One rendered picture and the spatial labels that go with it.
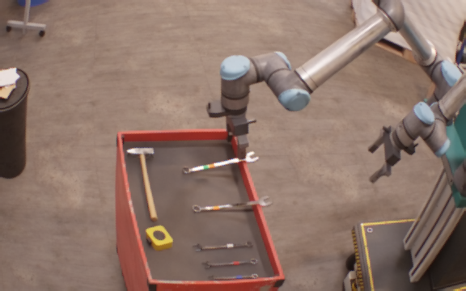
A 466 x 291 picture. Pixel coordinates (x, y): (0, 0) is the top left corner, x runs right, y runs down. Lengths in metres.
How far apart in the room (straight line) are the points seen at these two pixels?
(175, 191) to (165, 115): 1.71
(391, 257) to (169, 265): 1.43
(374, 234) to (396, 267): 0.29
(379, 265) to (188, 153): 1.19
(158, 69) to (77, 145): 0.97
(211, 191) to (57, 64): 2.40
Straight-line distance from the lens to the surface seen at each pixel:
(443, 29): 5.39
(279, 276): 2.12
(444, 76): 2.58
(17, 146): 3.41
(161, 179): 2.37
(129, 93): 4.16
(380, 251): 3.18
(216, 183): 2.41
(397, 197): 4.01
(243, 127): 2.25
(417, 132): 2.03
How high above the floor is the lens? 2.60
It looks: 41 degrees down
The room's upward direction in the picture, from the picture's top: 15 degrees clockwise
